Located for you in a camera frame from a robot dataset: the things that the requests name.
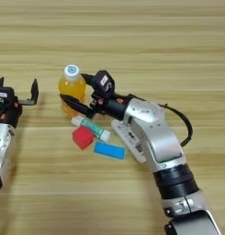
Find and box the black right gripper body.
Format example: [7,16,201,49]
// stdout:
[89,95,135,121]

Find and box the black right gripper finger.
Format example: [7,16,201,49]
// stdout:
[81,73,97,88]
[59,93,96,119]

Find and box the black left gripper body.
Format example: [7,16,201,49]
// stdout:
[0,99,33,128]

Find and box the orange juice bottle white cap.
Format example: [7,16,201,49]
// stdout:
[58,63,87,118]

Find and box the white green toothpaste tube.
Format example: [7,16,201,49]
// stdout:
[71,115,112,143]

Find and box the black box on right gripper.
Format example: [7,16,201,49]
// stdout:
[93,70,116,99]

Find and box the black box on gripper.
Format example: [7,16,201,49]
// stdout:
[93,70,116,99]
[0,86,16,108]

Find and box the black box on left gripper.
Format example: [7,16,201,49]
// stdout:
[0,86,16,108]

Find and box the white remote control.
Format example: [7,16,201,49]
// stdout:
[110,118,148,163]

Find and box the red cube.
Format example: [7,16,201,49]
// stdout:
[72,125,96,151]

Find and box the blue rectangular block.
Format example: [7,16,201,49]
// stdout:
[93,140,127,161]

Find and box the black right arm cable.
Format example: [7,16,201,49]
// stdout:
[158,103,194,148]

